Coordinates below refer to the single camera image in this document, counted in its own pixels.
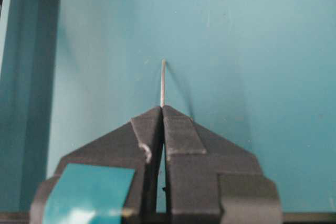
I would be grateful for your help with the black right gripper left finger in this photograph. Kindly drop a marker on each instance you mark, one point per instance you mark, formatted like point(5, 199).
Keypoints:
point(110, 180)

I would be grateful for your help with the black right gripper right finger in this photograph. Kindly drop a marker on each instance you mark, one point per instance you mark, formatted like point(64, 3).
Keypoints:
point(212, 180)

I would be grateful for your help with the teal covered post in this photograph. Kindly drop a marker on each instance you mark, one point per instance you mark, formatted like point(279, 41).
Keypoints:
point(28, 49)

